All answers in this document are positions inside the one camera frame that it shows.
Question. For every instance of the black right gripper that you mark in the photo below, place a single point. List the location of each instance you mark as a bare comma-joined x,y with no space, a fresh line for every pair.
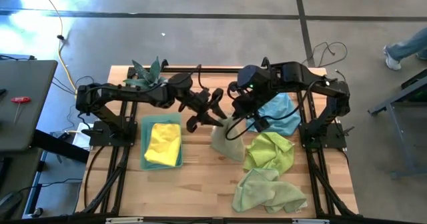
245,99

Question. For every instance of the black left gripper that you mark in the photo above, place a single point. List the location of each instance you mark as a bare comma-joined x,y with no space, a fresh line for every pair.
200,105

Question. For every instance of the pale green microfiber towel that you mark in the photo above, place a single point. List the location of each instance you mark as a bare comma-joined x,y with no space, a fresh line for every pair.
263,190
230,140

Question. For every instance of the blue microfiber towel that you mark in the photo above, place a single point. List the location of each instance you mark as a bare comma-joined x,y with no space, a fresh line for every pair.
283,117

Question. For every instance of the yellow microfiber towel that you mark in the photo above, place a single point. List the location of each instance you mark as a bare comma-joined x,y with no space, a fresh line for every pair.
163,144

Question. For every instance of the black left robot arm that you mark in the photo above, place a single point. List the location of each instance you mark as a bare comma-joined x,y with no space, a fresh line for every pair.
116,94

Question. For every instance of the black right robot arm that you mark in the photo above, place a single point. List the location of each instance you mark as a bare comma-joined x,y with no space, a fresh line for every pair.
333,90

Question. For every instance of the lime green microfiber towel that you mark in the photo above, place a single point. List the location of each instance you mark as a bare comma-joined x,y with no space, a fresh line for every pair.
270,152

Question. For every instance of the green succulent plant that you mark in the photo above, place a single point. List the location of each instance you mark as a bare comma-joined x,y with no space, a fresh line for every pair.
148,74

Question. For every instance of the grey metal cart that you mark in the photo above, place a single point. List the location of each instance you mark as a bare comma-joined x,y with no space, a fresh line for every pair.
393,100

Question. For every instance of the black table brace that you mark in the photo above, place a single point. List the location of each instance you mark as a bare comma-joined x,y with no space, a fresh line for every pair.
60,145

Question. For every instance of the person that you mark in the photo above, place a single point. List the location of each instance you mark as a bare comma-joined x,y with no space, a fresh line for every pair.
405,47

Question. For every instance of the grey side table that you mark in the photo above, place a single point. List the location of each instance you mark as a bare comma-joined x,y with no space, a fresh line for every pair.
33,127

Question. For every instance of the black metal table frame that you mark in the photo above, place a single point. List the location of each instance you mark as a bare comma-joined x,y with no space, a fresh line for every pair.
220,70

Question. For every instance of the white edge bracket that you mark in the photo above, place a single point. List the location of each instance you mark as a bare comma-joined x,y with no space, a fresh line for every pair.
123,220
310,221

